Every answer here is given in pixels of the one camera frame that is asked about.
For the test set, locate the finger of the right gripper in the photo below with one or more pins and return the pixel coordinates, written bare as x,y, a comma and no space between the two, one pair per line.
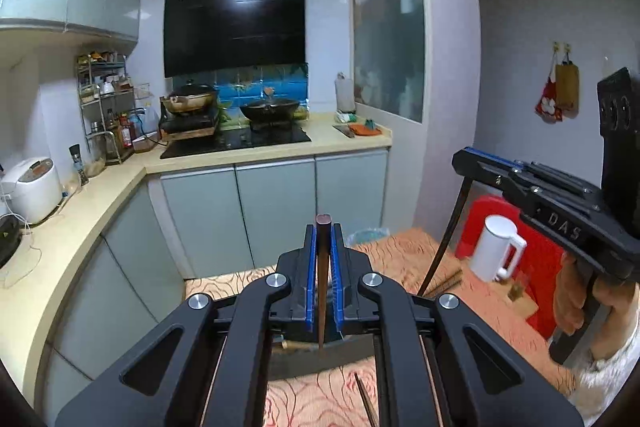
480,171
473,159

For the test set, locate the black glass cooktop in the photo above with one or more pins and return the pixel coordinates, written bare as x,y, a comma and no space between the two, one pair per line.
257,135

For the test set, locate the white electric kettle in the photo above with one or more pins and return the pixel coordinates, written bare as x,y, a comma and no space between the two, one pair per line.
498,250

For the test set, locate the dark brown chopstick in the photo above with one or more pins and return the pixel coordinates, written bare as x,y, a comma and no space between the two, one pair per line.
324,229

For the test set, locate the lower kitchen cabinets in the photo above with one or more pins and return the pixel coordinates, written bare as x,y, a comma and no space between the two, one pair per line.
191,225

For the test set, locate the light tan chopstick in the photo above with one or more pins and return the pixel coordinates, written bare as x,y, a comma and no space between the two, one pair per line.
439,286

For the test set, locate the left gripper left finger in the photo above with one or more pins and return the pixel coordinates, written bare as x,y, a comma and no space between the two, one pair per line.
243,328

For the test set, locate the brown clay pot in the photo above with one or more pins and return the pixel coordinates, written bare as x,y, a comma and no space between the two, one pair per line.
190,99

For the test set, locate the white plastic jug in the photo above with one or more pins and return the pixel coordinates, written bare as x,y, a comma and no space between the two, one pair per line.
345,94

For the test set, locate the black thin chopstick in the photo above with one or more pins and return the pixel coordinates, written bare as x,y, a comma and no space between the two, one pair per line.
446,238

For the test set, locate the pepper grinder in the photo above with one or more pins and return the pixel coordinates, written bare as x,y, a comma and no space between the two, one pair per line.
78,163

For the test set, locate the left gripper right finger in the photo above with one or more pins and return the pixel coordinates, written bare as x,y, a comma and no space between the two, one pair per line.
366,302

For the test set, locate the white fuzzy sleeve forearm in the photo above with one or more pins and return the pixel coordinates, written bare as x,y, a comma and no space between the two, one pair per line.
598,382

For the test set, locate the hanging wooden cutting board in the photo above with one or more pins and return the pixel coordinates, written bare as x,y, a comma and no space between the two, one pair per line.
567,83

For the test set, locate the black wok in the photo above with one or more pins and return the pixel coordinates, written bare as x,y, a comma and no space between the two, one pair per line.
270,110

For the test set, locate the orange cloth on counter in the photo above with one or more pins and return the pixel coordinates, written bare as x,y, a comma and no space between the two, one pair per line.
363,129

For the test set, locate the red hanging ornament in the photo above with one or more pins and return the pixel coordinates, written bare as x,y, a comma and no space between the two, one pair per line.
546,107

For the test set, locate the white rice cooker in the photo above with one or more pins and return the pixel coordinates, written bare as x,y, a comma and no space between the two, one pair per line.
32,188

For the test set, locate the dark green utensil holder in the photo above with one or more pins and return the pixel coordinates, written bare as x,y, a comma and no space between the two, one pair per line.
291,358

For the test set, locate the metal spice rack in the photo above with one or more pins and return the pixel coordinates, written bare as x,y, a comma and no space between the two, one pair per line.
106,100

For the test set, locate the black range hood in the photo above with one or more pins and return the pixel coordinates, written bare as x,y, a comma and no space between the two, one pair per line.
209,35

